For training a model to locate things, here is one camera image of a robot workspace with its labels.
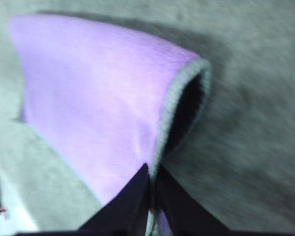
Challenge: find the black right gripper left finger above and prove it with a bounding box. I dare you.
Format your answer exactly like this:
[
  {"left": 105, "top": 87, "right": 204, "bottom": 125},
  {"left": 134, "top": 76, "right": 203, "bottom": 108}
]
[{"left": 78, "top": 162, "right": 151, "bottom": 234}]

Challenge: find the purple towel with grey hem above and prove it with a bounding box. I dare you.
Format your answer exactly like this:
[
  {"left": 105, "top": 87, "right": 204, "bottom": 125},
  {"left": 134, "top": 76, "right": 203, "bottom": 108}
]
[{"left": 8, "top": 13, "right": 212, "bottom": 236}]

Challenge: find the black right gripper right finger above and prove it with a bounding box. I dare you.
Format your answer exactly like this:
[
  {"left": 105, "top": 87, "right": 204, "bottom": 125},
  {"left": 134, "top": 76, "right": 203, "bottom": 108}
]
[{"left": 153, "top": 163, "right": 231, "bottom": 234}]

